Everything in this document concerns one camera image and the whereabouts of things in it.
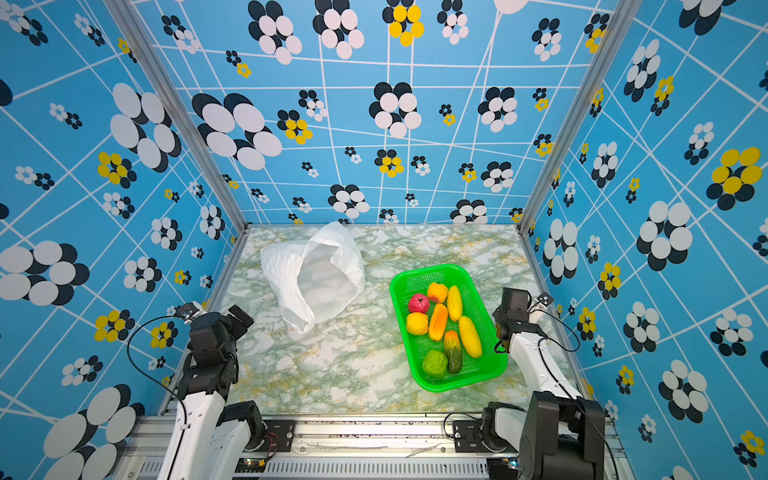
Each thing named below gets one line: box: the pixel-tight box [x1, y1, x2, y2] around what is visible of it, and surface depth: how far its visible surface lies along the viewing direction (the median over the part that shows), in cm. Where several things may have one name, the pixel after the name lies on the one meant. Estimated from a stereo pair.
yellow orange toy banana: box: [429, 303, 448, 341], surface depth 91 cm
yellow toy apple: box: [428, 282, 449, 304], surface depth 98 cm
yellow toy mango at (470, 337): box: [458, 316, 483, 358], surface depth 87 cm
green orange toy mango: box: [444, 330, 463, 374], surface depth 85 cm
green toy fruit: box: [423, 350, 449, 377], surface depth 81 cm
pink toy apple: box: [408, 293, 430, 314], surface depth 93 cm
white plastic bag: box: [260, 222, 365, 334], surface depth 86 cm
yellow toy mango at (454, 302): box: [447, 285, 462, 322], surface depth 95 cm
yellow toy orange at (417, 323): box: [406, 312, 429, 335], surface depth 89 cm
